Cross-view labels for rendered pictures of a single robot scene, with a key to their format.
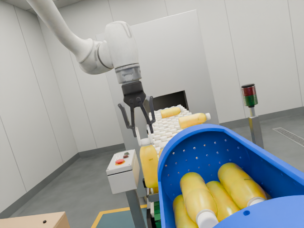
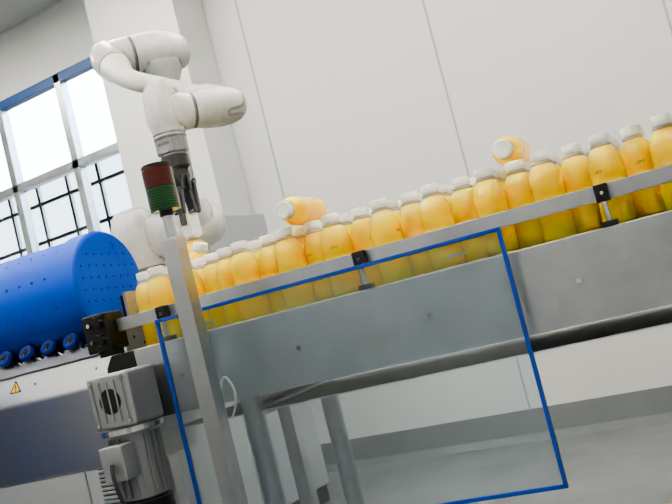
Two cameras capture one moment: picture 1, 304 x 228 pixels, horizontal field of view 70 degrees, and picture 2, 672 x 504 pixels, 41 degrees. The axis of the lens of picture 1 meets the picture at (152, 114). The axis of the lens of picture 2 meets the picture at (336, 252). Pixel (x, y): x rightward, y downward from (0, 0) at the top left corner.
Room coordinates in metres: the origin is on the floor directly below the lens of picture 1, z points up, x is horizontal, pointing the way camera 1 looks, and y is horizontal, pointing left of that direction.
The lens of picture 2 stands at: (2.02, -2.11, 0.86)
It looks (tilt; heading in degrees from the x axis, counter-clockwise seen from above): 4 degrees up; 111
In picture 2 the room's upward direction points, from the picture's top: 14 degrees counter-clockwise
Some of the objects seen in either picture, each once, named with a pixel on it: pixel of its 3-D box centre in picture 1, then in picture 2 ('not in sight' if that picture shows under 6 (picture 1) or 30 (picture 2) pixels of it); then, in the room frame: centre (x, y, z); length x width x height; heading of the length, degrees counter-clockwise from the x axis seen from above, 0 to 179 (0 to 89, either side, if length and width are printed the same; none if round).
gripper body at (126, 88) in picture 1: (134, 94); (177, 171); (0.80, 0.05, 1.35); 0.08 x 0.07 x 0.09; 88
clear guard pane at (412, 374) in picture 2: not in sight; (342, 396); (1.30, -0.40, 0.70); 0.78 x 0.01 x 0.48; 178
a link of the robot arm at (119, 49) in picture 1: (119, 45); (167, 107); (0.81, 0.06, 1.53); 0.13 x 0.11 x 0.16; 47
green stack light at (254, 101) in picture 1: (250, 99); (163, 199); (1.05, -0.49, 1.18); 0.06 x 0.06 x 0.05
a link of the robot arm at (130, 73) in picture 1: (129, 74); (171, 145); (0.80, 0.05, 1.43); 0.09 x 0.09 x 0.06
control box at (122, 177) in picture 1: (124, 169); not in sight; (0.89, 0.17, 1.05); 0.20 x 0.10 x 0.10; 178
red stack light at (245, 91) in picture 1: (248, 90); (158, 178); (1.05, -0.49, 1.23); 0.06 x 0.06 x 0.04
